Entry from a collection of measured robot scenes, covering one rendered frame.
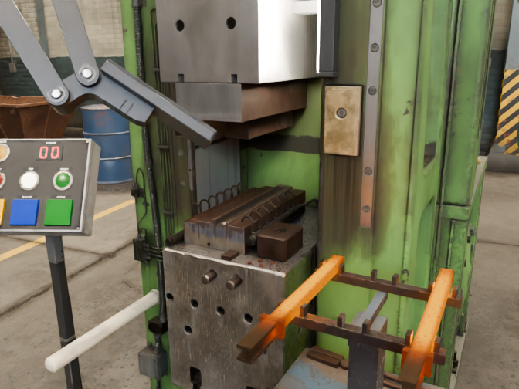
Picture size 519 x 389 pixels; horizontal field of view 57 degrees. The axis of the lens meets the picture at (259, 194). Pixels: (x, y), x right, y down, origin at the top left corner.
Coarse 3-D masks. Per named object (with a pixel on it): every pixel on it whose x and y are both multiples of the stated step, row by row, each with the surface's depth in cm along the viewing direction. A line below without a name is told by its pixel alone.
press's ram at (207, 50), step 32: (160, 0) 122; (192, 0) 117; (224, 0) 114; (256, 0) 110; (288, 0) 123; (160, 32) 124; (192, 32) 120; (224, 32) 116; (256, 32) 112; (288, 32) 125; (160, 64) 127; (192, 64) 122; (224, 64) 118; (256, 64) 114; (288, 64) 128
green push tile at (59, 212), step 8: (48, 200) 137; (56, 200) 137; (64, 200) 137; (72, 200) 137; (48, 208) 136; (56, 208) 136; (64, 208) 136; (72, 208) 137; (48, 216) 136; (56, 216) 136; (64, 216) 136; (48, 224) 135; (56, 224) 135; (64, 224) 135
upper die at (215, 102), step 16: (288, 80) 140; (304, 80) 151; (176, 96) 127; (192, 96) 124; (208, 96) 122; (224, 96) 120; (240, 96) 118; (256, 96) 125; (272, 96) 132; (288, 96) 142; (304, 96) 152; (192, 112) 126; (208, 112) 123; (224, 112) 121; (240, 112) 119; (256, 112) 126; (272, 112) 134
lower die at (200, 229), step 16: (256, 192) 161; (304, 192) 162; (224, 208) 144; (256, 208) 143; (272, 208) 143; (304, 208) 164; (192, 224) 135; (208, 224) 132; (240, 224) 130; (256, 224) 133; (192, 240) 137; (208, 240) 134; (224, 240) 131; (240, 240) 129
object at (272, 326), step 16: (336, 256) 112; (320, 272) 103; (336, 272) 108; (304, 288) 97; (320, 288) 100; (288, 304) 90; (272, 320) 84; (288, 320) 88; (256, 336) 79; (272, 336) 84; (256, 352) 79
